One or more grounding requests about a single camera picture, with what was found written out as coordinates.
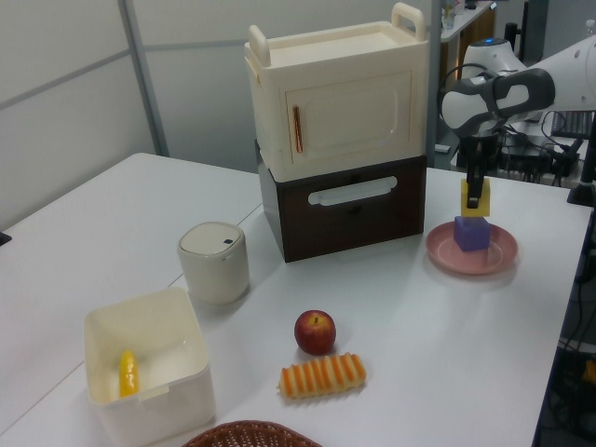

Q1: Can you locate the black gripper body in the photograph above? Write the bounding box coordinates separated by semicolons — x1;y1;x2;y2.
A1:
464;131;503;183

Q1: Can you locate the yellow cube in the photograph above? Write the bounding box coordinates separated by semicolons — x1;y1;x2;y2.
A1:
460;178;493;220

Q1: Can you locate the purple cube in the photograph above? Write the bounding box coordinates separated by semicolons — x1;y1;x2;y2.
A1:
453;214;493;253

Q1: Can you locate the pink plate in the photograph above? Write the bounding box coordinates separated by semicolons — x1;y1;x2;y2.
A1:
425;220;520;277

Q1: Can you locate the black clamp stand base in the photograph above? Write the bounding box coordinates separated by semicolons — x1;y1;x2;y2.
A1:
565;137;596;207

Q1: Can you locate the black monitor on stand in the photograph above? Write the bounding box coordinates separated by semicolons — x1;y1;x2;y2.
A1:
501;0;532;64

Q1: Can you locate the dark brown drawer box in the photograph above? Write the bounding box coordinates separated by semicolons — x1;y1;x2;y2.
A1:
254;138;427;264

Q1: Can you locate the wooden background desk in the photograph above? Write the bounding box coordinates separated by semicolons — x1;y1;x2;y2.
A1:
439;0;497;94

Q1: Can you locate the red apple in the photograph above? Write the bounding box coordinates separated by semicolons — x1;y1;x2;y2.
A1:
293;309;337;357

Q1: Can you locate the orange striped bread roll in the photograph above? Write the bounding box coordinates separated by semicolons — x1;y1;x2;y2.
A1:
277;353;369;401

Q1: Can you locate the small cream trash can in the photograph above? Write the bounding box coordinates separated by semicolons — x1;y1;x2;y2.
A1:
176;221;251;306

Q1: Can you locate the brown wicker basket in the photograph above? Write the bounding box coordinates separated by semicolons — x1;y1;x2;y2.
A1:
181;419;323;447

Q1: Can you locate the white square plastic box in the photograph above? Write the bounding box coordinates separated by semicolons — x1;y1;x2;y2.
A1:
83;285;217;447

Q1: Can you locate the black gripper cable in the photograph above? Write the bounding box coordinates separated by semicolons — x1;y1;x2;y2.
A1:
439;61;507;102

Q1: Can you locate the cream plastic cabinet with handles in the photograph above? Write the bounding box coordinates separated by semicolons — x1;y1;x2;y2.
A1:
243;1;430;181

